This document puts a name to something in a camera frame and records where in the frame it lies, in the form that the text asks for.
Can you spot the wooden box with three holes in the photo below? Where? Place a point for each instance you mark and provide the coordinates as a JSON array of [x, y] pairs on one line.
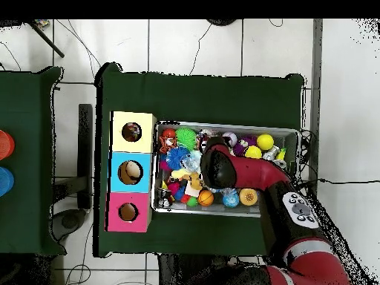
[[130, 145]]

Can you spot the black rod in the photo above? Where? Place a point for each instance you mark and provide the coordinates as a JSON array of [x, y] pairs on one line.
[[47, 40]]

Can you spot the blue cup stack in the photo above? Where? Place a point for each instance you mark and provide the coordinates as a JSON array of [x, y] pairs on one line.
[[6, 181]]

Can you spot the green cloth on side table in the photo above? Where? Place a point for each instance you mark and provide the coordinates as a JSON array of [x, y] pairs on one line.
[[26, 118]]

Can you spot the green spiky rubber ball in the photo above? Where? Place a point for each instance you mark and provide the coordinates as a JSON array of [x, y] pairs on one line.
[[186, 138]]

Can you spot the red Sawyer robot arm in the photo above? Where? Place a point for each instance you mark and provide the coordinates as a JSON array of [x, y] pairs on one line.
[[261, 172]]

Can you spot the tiger plush toy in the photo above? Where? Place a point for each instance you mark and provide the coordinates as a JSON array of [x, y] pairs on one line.
[[166, 142]]

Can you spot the yellow tennis ball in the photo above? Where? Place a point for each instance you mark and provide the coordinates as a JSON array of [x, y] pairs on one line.
[[253, 152]]

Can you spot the orange cup stack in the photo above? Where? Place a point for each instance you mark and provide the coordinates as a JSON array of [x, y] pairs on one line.
[[6, 145]]

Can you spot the white baseball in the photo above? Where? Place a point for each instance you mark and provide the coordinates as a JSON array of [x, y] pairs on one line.
[[231, 137]]

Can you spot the black round base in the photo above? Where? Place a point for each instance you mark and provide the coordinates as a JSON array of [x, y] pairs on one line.
[[221, 22]]

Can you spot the crushed silver drink can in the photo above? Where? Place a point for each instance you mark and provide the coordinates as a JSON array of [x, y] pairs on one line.
[[280, 163]]

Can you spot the plain yellow ball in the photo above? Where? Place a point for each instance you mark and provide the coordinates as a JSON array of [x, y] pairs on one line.
[[265, 142]]

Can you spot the purple spiky monster toy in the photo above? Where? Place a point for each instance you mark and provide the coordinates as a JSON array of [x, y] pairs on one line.
[[242, 145]]

